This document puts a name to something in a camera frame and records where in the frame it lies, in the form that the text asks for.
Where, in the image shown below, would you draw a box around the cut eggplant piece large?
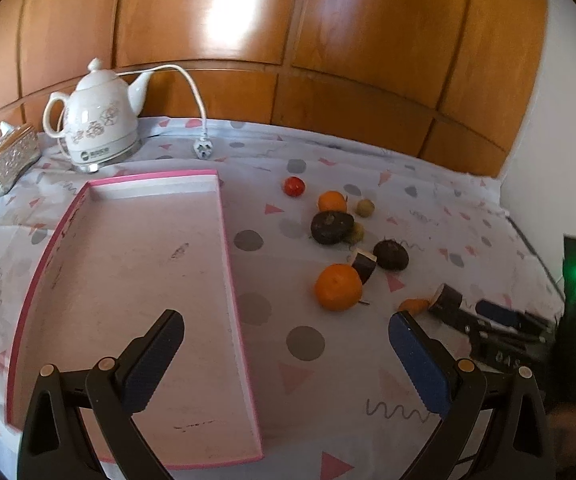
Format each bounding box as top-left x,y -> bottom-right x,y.
429,284 -> 463,312

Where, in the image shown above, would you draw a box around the wooden wall cabinet panels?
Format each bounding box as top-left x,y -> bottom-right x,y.
0,0 -> 547,177

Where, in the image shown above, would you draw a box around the pink rimmed shallow tray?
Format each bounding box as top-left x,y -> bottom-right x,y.
6,170 -> 263,469

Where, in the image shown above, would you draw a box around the white power cord with plug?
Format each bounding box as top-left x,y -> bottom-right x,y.
117,63 -> 214,162

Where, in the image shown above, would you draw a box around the small orange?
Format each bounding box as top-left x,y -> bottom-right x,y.
317,191 -> 347,212

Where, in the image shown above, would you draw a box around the patterned white tablecloth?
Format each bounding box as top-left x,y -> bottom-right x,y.
0,122 -> 562,479

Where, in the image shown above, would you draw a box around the yellow-green longan near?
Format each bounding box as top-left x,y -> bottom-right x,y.
344,221 -> 365,245

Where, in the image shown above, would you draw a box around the large orange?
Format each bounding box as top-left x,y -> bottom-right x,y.
314,263 -> 363,312

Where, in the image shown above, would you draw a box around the small orange carrot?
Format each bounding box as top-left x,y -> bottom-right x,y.
397,298 -> 430,318

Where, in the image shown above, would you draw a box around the red tomato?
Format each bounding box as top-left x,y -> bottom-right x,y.
282,177 -> 306,197

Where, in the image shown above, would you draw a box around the dark wrinkled passion fruit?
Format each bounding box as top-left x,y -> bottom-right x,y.
311,210 -> 355,245

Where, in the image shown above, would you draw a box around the cut eggplant piece small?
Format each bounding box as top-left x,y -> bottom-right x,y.
350,249 -> 377,285

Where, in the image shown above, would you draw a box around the dark round mangosteen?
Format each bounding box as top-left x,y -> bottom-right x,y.
373,240 -> 409,272

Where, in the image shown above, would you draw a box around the yellow-green longan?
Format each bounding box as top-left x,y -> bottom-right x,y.
355,198 -> 376,218
344,221 -> 365,245

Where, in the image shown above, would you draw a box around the white ceramic electric kettle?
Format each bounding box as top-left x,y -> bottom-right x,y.
42,58 -> 152,174

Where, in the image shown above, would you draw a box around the silver ornate tissue box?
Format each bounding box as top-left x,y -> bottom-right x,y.
0,122 -> 41,196

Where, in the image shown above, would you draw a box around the yellow-green longan far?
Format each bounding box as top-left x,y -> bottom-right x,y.
355,198 -> 376,218

